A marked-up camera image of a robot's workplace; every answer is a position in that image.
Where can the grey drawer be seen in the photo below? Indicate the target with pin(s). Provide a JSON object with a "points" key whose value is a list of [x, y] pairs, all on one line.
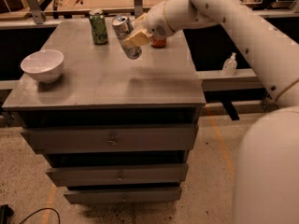
{"points": [[118, 175], [138, 195], [71, 140]]}

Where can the silver blue redbull can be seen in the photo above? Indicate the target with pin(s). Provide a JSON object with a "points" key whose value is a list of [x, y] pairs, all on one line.
{"points": [[122, 27]]}

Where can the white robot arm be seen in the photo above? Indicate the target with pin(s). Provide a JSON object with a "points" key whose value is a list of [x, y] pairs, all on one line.
{"points": [[272, 55]]}

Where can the grey drawer cabinet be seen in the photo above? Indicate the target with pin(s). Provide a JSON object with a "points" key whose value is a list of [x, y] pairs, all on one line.
{"points": [[100, 86]]}

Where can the white ceramic bowl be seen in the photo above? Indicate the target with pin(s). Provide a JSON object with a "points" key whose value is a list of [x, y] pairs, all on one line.
{"points": [[45, 65]]}

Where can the bottom grey drawer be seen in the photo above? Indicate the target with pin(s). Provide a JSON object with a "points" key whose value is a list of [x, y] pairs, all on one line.
{"points": [[138, 195]]}

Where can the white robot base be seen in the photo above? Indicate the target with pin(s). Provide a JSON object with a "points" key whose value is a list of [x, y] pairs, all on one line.
{"points": [[266, 187]]}

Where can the red coca-cola can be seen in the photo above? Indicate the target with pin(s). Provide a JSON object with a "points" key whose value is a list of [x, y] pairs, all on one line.
{"points": [[158, 44]]}

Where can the middle metal railing post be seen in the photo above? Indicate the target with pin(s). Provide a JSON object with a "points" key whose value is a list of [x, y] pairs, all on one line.
{"points": [[138, 7]]}

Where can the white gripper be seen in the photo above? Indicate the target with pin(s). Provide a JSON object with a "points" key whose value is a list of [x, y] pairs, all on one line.
{"points": [[155, 22]]}

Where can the clear hand sanitizer bottle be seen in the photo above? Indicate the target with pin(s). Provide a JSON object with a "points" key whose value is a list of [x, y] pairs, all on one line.
{"points": [[230, 65]]}

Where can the top grey drawer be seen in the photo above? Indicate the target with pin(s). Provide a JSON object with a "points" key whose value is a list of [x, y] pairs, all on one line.
{"points": [[71, 140]]}

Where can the left metal railing post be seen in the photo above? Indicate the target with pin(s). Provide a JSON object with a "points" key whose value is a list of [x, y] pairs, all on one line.
{"points": [[36, 11]]}

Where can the middle grey drawer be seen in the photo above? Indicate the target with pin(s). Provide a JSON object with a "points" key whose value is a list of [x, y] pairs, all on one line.
{"points": [[118, 175]]}

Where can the black floor plug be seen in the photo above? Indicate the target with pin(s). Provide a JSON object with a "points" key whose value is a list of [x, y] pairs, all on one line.
{"points": [[5, 213]]}

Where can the green soda can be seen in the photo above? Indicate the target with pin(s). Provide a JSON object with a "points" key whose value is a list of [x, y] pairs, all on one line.
{"points": [[98, 24]]}

